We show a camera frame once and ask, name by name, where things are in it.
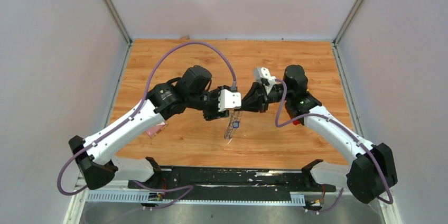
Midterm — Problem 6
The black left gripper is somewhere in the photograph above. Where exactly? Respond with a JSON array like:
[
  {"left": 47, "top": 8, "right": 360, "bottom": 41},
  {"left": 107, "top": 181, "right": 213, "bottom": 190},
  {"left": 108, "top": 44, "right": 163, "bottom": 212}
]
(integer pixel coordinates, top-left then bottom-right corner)
[{"left": 188, "top": 85, "right": 231, "bottom": 122}]

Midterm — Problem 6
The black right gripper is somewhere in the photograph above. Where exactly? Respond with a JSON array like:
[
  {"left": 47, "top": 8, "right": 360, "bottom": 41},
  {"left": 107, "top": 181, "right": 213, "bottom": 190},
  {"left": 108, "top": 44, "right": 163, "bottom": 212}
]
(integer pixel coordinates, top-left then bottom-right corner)
[{"left": 241, "top": 81, "right": 292, "bottom": 114}]

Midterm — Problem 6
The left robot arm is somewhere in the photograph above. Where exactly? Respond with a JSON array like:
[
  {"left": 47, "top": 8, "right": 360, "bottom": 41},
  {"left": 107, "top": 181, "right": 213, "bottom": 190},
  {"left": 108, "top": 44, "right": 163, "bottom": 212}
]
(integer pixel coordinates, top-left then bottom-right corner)
[{"left": 69, "top": 66, "right": 241, "bottom": 190}]

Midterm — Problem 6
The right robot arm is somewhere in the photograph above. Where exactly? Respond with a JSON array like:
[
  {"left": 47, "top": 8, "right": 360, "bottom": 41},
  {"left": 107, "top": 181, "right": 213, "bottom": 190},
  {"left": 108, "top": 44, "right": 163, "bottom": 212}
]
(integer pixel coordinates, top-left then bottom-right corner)
[{"left": 241, "top": 65, "right": 398, "bottom": 204}]

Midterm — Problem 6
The red playing card box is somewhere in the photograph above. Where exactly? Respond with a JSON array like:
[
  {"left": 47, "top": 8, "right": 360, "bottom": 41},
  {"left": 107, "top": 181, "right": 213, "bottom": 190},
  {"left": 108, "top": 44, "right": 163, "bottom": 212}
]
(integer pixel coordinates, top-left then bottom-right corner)
[{"left": 145, "top": 122, "right": 167, "bottom": 138}]

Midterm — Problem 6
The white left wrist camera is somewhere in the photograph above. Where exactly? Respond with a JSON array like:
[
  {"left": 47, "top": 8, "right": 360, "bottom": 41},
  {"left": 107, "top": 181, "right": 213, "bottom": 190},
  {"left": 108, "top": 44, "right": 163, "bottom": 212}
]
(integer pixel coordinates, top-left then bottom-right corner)
[{"left": 218, "top": 89, "right": 241, "bottom": 112}]

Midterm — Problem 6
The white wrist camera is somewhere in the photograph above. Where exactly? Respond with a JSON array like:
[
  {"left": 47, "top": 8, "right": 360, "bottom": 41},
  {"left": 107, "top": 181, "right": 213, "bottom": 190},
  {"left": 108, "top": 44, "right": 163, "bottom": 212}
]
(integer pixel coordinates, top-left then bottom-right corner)
[
  {"left": 253, "top": 67, "right": 276, "bottom": 94},
  {"left": 218, "top": 89, "right": 241, "bottom": 112}
]

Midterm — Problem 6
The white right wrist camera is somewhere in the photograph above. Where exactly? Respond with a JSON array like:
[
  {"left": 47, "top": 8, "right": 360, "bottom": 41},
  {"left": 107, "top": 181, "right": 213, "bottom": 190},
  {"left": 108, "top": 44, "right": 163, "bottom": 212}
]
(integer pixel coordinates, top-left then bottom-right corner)
[{"left": 253, "top": 67, "right": 276, "bottom": 94}]

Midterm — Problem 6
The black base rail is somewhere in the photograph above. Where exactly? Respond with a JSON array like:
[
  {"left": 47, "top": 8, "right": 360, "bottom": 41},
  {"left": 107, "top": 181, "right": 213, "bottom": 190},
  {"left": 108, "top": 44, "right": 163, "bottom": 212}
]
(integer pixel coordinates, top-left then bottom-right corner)
[{"left": 143, "top": 165, "right": 336, "bottom": 201}]

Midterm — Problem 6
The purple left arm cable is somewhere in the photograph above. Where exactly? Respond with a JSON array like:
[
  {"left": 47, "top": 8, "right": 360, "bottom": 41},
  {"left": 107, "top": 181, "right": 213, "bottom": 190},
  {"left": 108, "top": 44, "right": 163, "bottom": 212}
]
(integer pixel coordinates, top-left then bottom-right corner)
[{"left": 57, "top": 41, "right": 238, "bottom": 196}]

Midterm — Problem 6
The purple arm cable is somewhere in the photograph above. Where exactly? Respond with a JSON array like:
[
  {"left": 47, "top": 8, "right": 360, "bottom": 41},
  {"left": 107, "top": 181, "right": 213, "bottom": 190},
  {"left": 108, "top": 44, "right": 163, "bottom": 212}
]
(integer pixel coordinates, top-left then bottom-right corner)
[
  {"left": 57, "top": 41, "right": 238, "bottom": 196},
  {"left": 274, "top": 79, "right": 394, "bottom": 205}
]

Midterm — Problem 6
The white slotted cable duct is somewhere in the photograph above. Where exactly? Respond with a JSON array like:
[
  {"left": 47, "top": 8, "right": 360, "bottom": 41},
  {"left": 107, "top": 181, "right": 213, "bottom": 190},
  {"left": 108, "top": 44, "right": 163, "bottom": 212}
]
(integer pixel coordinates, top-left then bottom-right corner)
[{"left": 86, "top": 190, "right": 306, "bottom": 207}]

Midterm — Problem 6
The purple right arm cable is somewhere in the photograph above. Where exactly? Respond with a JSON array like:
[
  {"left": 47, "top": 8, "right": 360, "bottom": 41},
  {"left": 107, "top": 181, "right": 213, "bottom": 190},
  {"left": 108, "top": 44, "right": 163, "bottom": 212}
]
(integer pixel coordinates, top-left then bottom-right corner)
[{"left": 274, "top": 79, "right": 394, "bottom": 205}]

